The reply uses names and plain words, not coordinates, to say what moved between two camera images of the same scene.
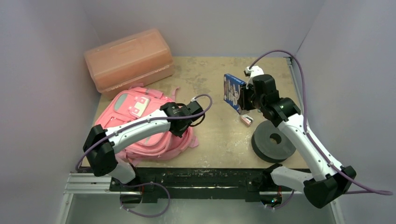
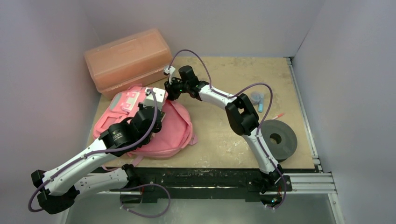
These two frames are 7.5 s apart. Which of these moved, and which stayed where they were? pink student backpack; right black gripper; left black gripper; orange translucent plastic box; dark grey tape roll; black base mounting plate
Moved: right black gripper; left black gripper
Stayed: orange translucent plastic box; pink student backpack; black base mounting plate; dark grey tape roll
